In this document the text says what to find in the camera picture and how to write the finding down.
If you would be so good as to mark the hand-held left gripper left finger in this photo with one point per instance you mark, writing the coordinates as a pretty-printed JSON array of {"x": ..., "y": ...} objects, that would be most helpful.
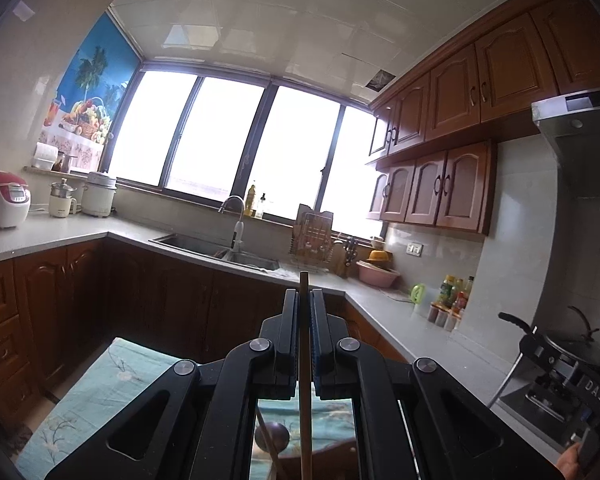
[{"x": 287, "y": 345}]

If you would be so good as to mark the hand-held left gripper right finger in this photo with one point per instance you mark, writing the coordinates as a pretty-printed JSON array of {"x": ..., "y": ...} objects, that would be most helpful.
[{"x": 322, "y": 345}]

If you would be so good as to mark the wooden utensil holder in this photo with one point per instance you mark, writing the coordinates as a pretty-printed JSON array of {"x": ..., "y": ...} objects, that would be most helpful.
[{"x": 320, "y": 460}]

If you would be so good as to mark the person's right hand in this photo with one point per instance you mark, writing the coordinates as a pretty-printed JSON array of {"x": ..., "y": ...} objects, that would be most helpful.
[{"x": 570, "y": 465}]

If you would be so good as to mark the black wok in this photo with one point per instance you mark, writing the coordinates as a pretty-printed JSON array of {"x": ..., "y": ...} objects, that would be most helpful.
[{"x": 580, "y": 347}]

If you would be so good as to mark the steel gas stove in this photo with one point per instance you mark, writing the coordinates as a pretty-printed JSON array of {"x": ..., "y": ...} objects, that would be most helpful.
[{"x": 525, "y": 390}]

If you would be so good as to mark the wooden knife block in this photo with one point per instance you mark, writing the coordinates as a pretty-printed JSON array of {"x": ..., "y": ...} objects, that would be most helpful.
[{"x": 341, "y": 260}]

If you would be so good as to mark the pink plastic basin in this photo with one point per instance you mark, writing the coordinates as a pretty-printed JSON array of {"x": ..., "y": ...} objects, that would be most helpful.
[{"x": 377, "y": 274}]

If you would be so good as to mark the yellow bowl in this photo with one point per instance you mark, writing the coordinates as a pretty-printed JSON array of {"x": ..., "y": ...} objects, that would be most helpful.
[{"x": 380, "y": 256}]

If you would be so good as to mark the green round plastic gadget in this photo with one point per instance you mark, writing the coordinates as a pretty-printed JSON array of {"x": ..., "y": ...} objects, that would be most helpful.
[{"x": 418, "y": 294}]

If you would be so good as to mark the wooden cutting board rack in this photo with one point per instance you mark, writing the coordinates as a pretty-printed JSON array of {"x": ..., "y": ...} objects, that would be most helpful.
[{"x": 310, "y": 235}]

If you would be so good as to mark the white bowl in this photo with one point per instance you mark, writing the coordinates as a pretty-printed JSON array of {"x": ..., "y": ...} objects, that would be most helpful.
[{"x": 377, "y": 242}]

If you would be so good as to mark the chrome kitchen faucet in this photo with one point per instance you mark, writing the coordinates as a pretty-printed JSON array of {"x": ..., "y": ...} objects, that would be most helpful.
[{"x": 237, "y": 232}]

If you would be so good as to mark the spice jar set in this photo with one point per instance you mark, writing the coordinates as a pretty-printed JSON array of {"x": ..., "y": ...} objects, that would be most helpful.
[{"x": 445, "y": 317}]

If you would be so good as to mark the steel kitchen sink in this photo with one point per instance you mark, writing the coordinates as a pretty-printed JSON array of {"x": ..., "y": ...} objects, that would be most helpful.
[{"x": 200, "y": 247}]

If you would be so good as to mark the green label sauce bottle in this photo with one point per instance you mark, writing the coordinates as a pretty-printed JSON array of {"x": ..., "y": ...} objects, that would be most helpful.
[{"x": 446, "y": 291}]

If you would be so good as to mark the clear pump soap bottle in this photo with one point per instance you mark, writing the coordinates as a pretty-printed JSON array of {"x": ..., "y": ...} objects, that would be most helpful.
[{"x": 262, "y": 207}]

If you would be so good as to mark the bottles on window sill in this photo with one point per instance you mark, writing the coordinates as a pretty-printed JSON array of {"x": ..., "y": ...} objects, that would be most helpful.
[{"x": 251, "y": 202}]

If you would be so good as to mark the red label sauce bottle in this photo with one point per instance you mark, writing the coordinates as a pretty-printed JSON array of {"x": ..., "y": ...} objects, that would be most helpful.
[{"x": 464, "y": 297}]

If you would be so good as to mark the wooden base cabinets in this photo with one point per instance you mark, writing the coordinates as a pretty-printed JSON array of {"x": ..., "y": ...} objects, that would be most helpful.
[{"x": 130, "y": 300}]

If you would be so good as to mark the teal floral tablecloth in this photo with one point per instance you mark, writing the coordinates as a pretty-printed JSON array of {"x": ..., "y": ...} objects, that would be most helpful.
[{"x": 80, "y": 400}]

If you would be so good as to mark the dark framed kitchen window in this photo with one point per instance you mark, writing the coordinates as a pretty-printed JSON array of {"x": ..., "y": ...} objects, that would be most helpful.
[{"x": 220, "y": 140}]

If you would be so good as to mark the white round rice cooker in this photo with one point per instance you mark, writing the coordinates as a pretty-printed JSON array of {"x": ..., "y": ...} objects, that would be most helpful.
[{"x": 100, "y": 197}]

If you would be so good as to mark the steel range hood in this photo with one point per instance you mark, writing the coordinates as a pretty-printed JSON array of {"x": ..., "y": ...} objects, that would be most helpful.
[{"x": 580, "y": 130}]

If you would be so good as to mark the small white electric pot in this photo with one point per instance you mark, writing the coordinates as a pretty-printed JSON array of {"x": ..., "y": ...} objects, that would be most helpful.
[{"x": 62, "y": 202}]

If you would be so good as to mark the ceiling vent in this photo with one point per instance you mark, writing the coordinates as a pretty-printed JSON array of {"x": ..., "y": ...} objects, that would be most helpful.
[{"x": 381, "y": 80}]

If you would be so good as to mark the metal cup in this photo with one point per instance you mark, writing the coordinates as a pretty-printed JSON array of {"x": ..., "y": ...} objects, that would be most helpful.
[{"x": 70, "y": 164}]

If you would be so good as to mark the red and white rice cooker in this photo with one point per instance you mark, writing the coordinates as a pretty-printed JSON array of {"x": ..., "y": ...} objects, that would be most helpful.
[{"x": 5, "y": 200}]

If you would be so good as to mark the white wall socket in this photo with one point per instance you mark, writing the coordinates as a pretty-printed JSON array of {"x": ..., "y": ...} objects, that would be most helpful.
[{"x": 414, "y": 249}]

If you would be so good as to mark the short wooden wall cabinets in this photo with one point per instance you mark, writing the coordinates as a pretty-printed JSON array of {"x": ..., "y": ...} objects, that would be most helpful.
[{"x": 440, "y": 190}]

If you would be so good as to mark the tall wooden wall cabinets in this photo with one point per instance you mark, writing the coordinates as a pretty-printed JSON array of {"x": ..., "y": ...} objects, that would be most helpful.
[{"x": 510, "y": 70}]

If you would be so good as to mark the tropical fruit wall poster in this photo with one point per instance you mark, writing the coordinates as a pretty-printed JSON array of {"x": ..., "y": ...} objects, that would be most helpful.
[{"x": 92, "y": 80}]

